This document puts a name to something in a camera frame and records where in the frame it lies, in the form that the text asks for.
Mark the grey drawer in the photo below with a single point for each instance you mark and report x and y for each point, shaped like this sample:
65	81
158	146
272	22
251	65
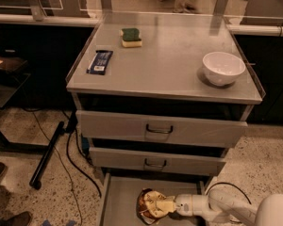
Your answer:
118	206
159	162
159	129

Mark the white ceramic bowl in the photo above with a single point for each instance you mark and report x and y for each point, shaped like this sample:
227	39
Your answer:
221	68

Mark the brown sea salt chip bag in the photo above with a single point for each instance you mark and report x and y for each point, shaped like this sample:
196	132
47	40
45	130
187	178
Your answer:
146	206

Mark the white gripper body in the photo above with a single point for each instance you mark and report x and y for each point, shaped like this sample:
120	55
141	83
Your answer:
183	205

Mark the brown shoe lower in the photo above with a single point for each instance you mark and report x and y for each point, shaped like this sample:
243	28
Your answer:
22	219

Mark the grey metal drawer cabinet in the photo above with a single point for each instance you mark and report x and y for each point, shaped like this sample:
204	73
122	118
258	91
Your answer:
164	77

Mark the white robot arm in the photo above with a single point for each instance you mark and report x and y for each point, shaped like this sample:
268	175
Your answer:
217	206

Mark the black table leg base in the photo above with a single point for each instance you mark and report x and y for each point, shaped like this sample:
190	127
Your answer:
36	179

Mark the bottom grey drawer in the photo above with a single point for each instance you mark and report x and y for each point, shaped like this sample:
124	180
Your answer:
118	206

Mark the blue snack bar wrapper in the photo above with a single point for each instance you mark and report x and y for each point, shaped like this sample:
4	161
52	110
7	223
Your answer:
100	62

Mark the middle grey drawer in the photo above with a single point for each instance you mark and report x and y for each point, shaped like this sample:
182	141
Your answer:
159	162

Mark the top grey drawer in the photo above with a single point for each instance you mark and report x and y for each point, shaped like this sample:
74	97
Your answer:
159	129

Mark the green and yellow sponge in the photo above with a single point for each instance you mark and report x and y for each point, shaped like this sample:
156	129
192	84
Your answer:
131	37

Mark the dark side table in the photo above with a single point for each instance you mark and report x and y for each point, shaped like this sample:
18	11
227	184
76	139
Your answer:
12	76

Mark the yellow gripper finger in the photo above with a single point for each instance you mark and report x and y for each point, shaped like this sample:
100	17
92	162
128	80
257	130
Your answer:
165	206

